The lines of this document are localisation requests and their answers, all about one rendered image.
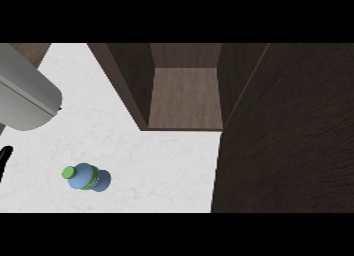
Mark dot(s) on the blue water bottle green cap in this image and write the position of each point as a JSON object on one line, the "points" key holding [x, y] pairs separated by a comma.
{"points": [[88, 177]]}

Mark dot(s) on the pale grey rounded appliance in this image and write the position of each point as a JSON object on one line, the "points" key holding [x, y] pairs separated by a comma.
{"points": [[18, 96]]}

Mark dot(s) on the open dark wooden cabinet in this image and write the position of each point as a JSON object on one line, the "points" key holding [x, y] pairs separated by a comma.
{"points": [[184, 96]]}

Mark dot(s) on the dark wooden cabinet door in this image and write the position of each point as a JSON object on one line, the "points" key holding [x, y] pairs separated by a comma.
{"points": [[293, 133]]}

